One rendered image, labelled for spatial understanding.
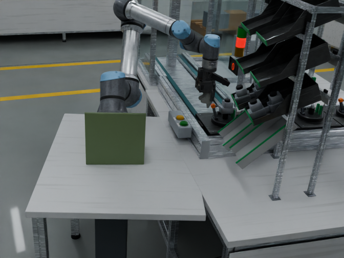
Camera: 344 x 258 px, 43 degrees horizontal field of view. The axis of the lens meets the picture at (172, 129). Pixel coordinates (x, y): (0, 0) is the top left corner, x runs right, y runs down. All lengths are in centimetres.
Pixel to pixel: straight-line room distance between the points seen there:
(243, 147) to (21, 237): 167
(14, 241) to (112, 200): 130
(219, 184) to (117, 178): 45
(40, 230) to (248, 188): 89
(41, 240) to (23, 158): 201
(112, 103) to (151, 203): 50
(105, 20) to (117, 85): 516
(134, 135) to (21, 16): 512
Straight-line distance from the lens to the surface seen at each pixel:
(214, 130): 215
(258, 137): 190
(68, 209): 176
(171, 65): 319
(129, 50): 221
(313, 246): 186
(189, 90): 276
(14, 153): 392
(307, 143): 234
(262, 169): 211
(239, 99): 189
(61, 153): 213
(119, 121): 192
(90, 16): 707
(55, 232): 301
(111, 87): 200
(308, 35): 163
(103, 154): 200
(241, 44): 232
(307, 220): 184
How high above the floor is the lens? 192
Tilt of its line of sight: 27 degrees down
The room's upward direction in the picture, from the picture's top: 4 degrees clockwise
